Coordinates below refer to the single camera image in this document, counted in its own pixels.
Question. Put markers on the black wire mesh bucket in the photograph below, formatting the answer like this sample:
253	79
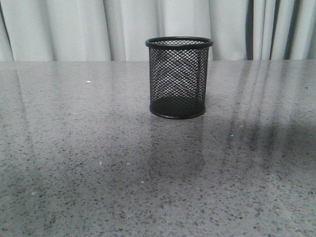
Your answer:
178	75

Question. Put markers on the pale grey curtain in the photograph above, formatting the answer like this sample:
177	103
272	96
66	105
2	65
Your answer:
116	30

